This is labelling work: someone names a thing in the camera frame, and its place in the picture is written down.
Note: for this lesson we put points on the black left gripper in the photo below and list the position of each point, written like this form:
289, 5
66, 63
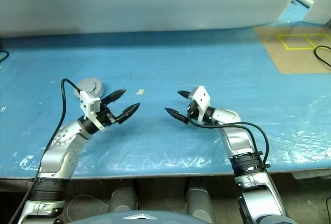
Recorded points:
107, 118

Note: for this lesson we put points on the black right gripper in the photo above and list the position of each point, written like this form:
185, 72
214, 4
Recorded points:
192, 111

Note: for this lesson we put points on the silver motor stator copper windings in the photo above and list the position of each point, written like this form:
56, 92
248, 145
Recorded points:
101, 90

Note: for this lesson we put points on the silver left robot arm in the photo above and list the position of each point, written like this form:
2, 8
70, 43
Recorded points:
59, 156

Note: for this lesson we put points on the small beige tape piece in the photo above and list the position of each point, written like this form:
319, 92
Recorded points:
140, 92

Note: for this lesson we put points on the blue plastic table cover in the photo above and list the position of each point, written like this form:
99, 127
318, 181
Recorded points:
207, 53

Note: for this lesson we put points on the grey rounded shape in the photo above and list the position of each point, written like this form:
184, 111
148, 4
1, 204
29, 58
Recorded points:
200, 200
123, 199

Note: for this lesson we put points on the white foam backdrop sheet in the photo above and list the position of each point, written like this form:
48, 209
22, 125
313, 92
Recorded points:
129, 1

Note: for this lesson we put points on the brown cardboard sheet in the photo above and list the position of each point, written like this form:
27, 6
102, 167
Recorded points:
289, 61

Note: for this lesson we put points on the small white box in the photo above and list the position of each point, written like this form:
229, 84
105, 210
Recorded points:
306, 0

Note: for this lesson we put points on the white upright panel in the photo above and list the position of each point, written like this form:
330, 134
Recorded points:
319, 9

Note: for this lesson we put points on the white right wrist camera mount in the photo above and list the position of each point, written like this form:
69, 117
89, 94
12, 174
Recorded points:
201, 97

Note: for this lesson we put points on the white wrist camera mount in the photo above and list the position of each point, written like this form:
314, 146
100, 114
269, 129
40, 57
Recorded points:
201, 97
89, 105

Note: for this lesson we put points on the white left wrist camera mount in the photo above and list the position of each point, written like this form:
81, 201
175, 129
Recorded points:
89, 105

